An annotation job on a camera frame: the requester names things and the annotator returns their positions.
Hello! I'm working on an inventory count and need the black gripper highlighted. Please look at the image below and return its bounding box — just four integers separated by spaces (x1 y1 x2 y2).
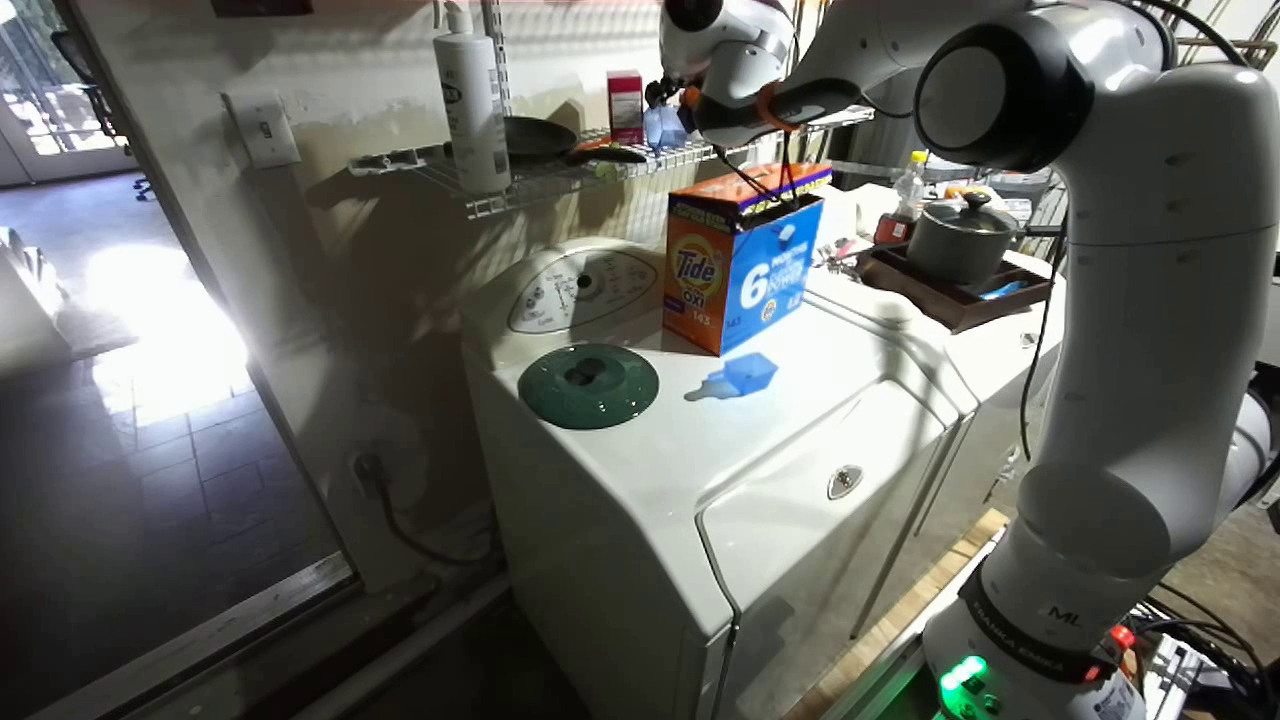
671 81 752 135

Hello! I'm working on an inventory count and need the translucent blue measuring scoop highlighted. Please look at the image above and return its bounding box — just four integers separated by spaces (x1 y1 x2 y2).
639 102 692 157

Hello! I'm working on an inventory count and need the opaque blue measuring scoop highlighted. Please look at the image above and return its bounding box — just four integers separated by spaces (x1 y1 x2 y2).
680 349 784 410

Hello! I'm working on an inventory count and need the blue orange washing powder box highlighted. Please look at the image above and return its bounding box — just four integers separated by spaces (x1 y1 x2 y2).
659 159 834 360

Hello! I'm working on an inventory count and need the white washing machine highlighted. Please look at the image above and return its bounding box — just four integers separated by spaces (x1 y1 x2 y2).
455 232 984 720

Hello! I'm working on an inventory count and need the pink red cleaner package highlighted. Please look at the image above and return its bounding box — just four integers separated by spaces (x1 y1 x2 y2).
604 72 646 148

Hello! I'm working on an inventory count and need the flat multicoloured cloth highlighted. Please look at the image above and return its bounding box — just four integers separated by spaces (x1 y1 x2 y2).
572 135 650 168

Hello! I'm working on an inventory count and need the black frying pan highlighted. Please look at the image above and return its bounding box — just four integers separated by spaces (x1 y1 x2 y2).
500 114 582 172

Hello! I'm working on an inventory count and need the clear bottle red label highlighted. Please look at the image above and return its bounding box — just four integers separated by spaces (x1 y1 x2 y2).
873 148 936 256

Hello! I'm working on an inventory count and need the tall white plastic bottle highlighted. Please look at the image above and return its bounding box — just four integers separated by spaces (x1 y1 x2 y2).
428 0 517 199

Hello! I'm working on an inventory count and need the grey pot with lid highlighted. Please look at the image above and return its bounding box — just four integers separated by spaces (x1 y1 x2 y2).
903 179 1022 294

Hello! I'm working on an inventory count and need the round green lid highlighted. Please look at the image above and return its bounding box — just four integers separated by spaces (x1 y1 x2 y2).
517 340 664 433

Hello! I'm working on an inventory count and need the wooden board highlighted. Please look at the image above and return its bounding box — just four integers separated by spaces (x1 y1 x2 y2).
784 505 1015 720

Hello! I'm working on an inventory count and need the green glowing light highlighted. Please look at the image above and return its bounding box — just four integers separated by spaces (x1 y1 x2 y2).
930 650 1003 720

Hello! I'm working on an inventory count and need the glass patio door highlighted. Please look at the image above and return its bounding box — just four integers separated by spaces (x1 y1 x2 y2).
0 0 136 192

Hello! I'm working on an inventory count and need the white wire shelf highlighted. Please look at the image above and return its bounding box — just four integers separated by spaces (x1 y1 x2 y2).
348 114 770 224

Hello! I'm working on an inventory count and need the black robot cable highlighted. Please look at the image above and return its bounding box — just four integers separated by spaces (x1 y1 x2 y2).
1011 224 1073 469

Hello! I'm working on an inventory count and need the white wall outlet plate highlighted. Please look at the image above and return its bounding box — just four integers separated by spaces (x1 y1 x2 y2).
219 88 307 176

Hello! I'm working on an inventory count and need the black power cord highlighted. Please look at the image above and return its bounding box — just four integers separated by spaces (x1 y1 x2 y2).
348 449 503 576

